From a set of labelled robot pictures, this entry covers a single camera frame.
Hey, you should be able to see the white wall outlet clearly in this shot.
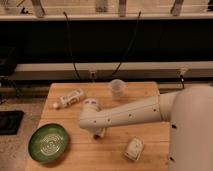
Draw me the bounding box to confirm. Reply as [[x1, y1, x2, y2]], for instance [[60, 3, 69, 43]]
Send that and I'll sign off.
[[89, 70, 96, 80]]

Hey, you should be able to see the white plastic bottle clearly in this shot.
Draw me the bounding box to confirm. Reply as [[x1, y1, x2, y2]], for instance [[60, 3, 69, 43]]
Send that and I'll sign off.
[[53, 89, 85, 109]]

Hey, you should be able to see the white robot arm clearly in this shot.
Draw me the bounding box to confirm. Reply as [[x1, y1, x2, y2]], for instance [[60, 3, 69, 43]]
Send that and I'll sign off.
[[79, 85, 213, 171]]

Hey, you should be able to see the right black hanging cable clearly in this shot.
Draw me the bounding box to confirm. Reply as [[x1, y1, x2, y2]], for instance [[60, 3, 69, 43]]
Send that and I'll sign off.
[[110, 10, 142, 78]]

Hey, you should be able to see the black hanging cable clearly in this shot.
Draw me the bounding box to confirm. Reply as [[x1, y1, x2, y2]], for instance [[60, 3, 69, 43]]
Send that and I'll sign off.
[[62, 11, 82, 81], [110, 10, 142, 78]]

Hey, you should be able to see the left black hanging cable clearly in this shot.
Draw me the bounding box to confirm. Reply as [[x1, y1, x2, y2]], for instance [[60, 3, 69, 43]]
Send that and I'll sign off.
[[62, 11, 82, 81]]

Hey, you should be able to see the green ceramic plate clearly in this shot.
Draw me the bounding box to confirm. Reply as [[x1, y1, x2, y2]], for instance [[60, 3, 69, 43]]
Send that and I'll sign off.
[[28, 123, 69, 163]]

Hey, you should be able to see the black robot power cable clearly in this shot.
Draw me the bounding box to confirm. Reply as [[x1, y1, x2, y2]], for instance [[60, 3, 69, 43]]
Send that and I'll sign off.
[[179, 74, 185, 90]]

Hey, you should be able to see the black floor mat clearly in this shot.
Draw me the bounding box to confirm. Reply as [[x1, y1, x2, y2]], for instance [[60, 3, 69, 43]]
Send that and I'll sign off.
[[0, 110, 24, 135]]

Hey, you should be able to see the translucent plastic cup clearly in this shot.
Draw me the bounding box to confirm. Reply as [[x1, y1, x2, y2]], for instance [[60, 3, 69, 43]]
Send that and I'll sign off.
[[109, 79, 126, 99]]

